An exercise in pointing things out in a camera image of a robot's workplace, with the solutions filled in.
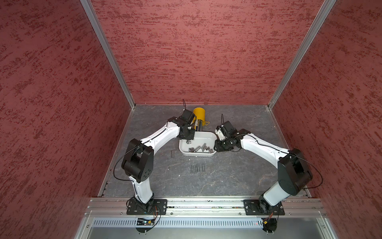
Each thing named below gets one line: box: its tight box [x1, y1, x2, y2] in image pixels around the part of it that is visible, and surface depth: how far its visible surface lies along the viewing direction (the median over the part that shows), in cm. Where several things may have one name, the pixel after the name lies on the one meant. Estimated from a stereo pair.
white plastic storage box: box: [178, 131, 218, 157], surface depth 97 cm
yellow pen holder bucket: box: [192, 107, 210, 129], surface depth 109 cm
